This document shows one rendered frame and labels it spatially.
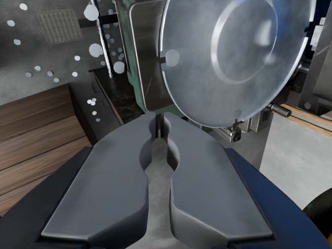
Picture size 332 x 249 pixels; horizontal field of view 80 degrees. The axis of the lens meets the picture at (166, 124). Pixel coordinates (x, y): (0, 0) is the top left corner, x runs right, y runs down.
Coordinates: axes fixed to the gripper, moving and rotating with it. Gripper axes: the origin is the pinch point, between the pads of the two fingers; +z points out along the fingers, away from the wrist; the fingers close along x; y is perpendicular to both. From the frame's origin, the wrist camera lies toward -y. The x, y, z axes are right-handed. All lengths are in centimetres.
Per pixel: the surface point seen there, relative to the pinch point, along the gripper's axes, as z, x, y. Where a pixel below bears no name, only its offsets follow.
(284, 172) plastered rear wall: 130, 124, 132
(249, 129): 31.9, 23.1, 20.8
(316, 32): 22.1, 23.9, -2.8
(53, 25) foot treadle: 67, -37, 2
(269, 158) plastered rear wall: 146, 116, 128
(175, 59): 16.8, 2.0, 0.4
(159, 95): 16.3, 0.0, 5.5
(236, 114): 22.0, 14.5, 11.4
